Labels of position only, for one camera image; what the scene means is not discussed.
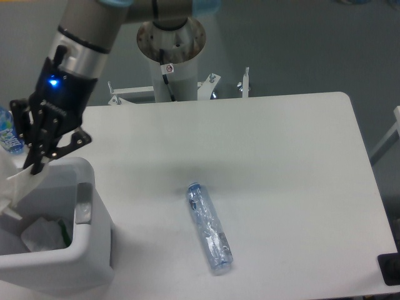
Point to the clear crushed plastic bottle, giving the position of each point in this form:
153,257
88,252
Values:
209,228

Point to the white tissue in bin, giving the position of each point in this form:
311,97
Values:
43,235

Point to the clear plastic wrapper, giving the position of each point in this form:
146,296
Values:
16,184

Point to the white pedestal base frame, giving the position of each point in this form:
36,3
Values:
205,90

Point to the white trash can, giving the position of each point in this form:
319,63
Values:
68,196

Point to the white frame at right edge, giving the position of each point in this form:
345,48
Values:
386,142

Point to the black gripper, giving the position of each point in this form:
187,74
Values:
54,108

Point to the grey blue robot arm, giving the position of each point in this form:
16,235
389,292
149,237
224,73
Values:
89,29

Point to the blue labelled water bottle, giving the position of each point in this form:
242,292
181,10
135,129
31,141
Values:
10,140

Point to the black object at table edge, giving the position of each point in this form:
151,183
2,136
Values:
389,266

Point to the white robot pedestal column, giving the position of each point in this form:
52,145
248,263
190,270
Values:
172,50

